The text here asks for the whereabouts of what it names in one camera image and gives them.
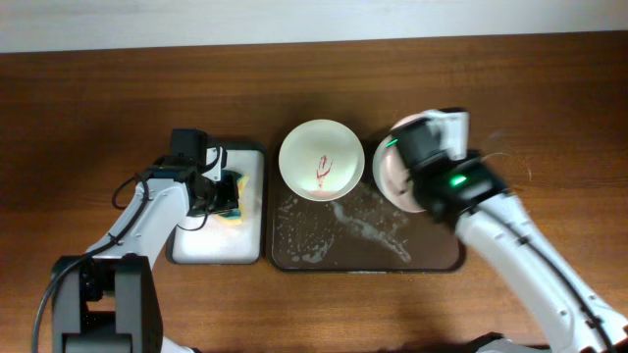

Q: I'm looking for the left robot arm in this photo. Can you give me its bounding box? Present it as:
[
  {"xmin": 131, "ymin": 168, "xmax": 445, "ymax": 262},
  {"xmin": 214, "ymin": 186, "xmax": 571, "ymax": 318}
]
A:
[{"xmin": 39, "ymin": 128, "xmax": 238, "ymax": 352}]

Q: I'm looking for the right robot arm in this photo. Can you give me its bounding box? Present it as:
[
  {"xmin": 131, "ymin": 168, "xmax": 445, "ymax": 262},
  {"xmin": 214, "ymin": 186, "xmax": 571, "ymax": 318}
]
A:
[{"xmin": 385, "ymin": 109, "xmax": 627, "ymax": 352}]

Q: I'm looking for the pale green plate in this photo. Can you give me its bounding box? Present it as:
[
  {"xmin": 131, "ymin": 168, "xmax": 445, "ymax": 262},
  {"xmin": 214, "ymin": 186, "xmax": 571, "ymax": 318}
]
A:
[{"xmin": 372, "ymin": 135, "xmax": 422, "ymax": 213}]

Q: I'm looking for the pink plate with red stain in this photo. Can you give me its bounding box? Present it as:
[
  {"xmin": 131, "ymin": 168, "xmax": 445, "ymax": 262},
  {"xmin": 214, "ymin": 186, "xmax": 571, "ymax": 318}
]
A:
[{"xmin": 373, "ymin": 110, "xmax": 442, "ymax": 213}]

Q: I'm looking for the green and yellow sponge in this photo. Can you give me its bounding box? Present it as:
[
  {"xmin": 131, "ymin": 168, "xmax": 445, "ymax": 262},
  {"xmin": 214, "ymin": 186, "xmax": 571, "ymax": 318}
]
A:
[{"xmin": 217, "ymin": 171, "xmax": 249, "ymax": 226}]

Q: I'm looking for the cream plate with red stain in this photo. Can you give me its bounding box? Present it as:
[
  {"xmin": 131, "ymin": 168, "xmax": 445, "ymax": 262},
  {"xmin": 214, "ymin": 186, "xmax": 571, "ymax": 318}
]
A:
[{"xmin": 279, "ymin": 120, "xmax": 365, "ymax": 202}]

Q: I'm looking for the black tray with white foam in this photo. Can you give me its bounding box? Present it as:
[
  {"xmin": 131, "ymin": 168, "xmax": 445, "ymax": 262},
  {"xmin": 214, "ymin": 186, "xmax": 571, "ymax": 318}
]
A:
[{"xmin": 166, "ymin": 142, "xmax": 267, "ymax": 265}]

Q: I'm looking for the brown plastic tray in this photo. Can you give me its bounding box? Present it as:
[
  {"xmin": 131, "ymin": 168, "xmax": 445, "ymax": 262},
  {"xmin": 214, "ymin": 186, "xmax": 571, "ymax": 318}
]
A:
[{"xmin": 264, "ymin": 141, "xmax": 467, "ymax": 273}]

